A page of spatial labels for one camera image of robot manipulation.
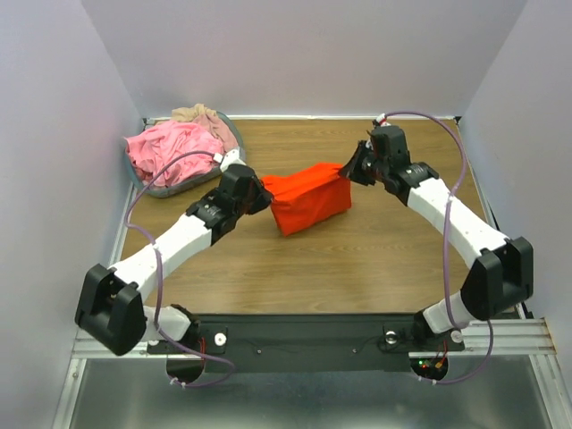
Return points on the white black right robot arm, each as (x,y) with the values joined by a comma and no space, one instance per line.
(501,269)

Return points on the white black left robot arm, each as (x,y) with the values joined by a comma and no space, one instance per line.
(112,305)

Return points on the aluminium frame rail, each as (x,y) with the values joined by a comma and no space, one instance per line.
(510,337)

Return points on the beige t shirt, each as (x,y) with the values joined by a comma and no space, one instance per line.
(210,120)

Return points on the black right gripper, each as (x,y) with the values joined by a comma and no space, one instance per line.
(358,164)

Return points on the orange t shirt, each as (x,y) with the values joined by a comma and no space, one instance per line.
(308,197)

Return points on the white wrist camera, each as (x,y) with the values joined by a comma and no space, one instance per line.
(380,121)
(234,156)

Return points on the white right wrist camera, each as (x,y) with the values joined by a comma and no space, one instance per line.
(380,121)

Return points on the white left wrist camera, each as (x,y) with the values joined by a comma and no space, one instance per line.
(234,156)

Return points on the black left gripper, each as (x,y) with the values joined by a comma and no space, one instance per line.
(264,197)

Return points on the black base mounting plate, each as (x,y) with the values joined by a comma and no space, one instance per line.
(314,342)

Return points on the pink t shirt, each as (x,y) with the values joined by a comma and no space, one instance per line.
(153,149)

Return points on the grey laundry basket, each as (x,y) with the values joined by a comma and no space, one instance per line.
(153,191)

